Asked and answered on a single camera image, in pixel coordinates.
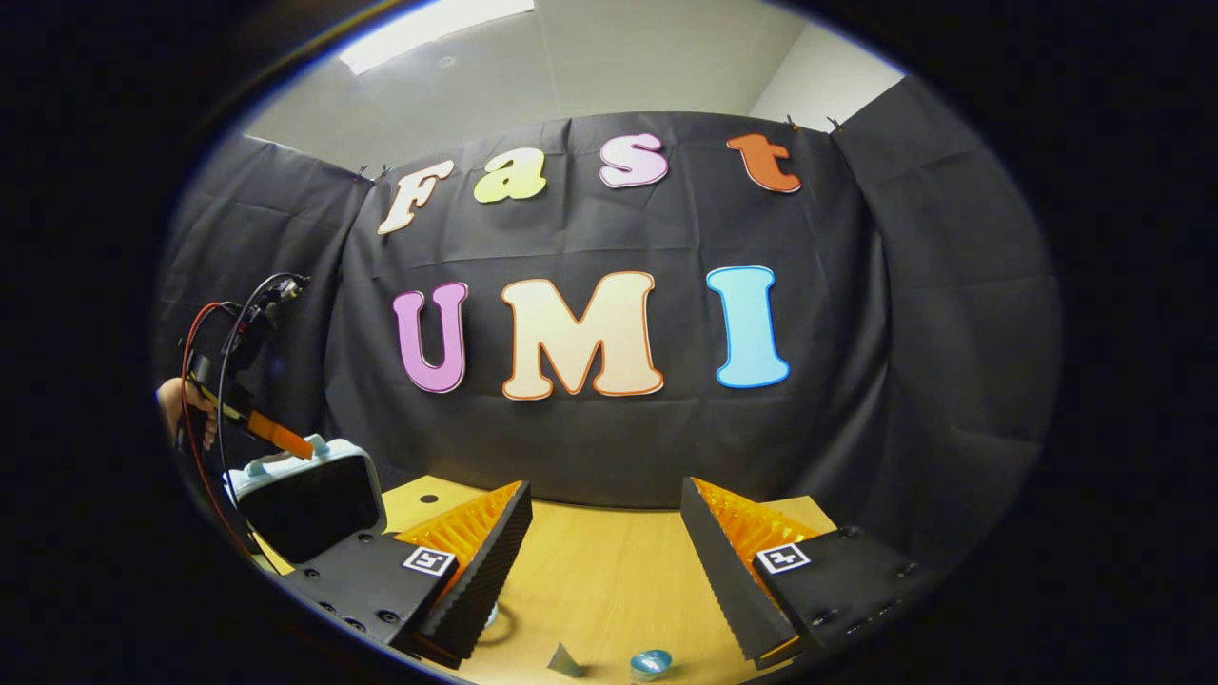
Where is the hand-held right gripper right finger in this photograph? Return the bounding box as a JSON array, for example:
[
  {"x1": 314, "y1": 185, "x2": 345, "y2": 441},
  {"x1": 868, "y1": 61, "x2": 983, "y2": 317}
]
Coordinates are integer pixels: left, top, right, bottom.
[{"x1": 679, "y1": 476, "x2": 945, "y2": 667}]

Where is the ceiling light panel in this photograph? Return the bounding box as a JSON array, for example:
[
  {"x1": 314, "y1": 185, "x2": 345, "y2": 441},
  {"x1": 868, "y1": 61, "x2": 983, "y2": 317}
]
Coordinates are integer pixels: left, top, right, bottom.
[{"x1": 338, "y1": 0, "x2": 536, "y2": 75}]

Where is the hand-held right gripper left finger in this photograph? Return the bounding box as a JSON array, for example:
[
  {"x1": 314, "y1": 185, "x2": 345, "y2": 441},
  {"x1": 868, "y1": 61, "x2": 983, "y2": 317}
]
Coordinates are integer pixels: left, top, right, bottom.
[{"x1": 284, "y1": 479, "x2": 534, "y2": 665}]

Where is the red cable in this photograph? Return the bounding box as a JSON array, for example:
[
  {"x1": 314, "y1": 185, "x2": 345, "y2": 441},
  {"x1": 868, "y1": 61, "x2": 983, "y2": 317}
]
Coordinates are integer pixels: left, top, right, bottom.
[{"x1": 178, "y1": 302, "x2": 260, "y2": 564}]

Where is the pale blue suitcase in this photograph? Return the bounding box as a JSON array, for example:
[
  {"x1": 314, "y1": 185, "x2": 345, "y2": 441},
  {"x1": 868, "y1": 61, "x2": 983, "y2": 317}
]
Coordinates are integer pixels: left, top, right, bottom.
[{"x1": 224, "y1": 436, "x2": 387, "y2": 565}]

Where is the black cable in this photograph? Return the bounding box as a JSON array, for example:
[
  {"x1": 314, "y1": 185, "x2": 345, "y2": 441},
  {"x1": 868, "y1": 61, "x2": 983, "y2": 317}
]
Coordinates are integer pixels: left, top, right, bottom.
[{"x1": 217, "y1": 272, "x2": 310, "y2": 505}]

